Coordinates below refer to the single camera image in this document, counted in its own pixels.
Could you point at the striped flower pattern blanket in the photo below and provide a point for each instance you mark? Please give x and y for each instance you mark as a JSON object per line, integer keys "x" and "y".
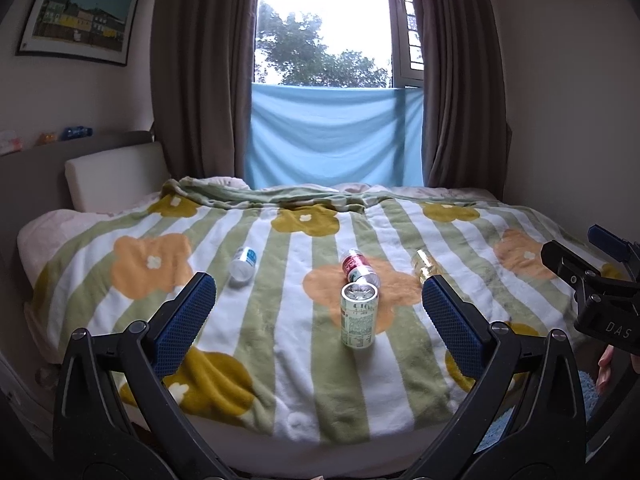
{"x": 270, "y": 357}

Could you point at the person's right hand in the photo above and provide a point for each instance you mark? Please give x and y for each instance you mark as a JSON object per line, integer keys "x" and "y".
{"x": 604, "y": 369}

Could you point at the grey headboard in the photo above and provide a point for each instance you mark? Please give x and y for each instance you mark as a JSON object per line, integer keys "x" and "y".
{"x": 33, "y": 182}

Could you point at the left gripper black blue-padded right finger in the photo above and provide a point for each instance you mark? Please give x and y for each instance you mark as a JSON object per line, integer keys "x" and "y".
{"x": 524, "y": 417}

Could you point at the white pillow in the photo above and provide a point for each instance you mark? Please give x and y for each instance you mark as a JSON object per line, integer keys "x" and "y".
{"x": 115, "y": 180}

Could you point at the framed picture on wall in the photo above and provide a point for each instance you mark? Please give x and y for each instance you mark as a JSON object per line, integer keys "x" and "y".
{"x": 90, "y": 30}

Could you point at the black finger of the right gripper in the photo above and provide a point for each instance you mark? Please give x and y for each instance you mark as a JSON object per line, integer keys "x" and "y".
{"x": 582, "y": 277}

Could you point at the brown right curtain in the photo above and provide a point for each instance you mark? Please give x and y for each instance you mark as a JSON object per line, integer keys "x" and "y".
{"x": 466, "y": 138}

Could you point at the white cup with blue label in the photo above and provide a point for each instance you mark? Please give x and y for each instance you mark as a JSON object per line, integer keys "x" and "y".
{"x": 243, "y": 265}

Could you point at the brown curtain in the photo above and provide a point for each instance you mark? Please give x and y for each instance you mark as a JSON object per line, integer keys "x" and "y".
{"x": 202, "y": 69}
{"x": 466, "y": 138}

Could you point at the blue bottle on headboard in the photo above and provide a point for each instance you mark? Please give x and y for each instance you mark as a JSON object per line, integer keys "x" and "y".
{"x": 75, "y": 133}

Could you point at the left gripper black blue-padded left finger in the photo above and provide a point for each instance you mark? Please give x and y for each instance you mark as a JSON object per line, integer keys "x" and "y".
{"x": 114, "y": 416}

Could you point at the light blue cloth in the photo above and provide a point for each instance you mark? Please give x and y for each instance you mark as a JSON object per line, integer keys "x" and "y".
{"x": 330, "y": 136}

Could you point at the yellow transparent cup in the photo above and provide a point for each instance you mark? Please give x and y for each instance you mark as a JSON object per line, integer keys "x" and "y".
{"x": 425, "y": 266}

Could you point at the clear cup with red label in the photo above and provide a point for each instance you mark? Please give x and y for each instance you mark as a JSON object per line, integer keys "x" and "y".
{"x": 357, "y": 268}

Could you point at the brown left curtain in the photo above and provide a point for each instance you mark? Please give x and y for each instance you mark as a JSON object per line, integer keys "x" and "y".
{"x": 202, "y": 69}

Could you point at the clear cup with white label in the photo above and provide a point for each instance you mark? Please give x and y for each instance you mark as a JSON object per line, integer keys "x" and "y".
{"x": 359, "y": 312}

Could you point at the pink white item on headboard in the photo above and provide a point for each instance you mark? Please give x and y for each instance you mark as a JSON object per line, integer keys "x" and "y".
{"x": 10, "y": 142}

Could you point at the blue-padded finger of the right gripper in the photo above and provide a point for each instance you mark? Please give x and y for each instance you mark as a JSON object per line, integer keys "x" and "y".
{"x": 621, "y": 250}

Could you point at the window frame with shutter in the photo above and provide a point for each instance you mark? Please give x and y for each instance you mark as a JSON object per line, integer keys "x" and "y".
{"x": 407, "y": 61}

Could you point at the orange item on headboard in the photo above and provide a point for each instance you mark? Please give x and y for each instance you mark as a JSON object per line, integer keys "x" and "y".
{"x": 47, "y": 138}

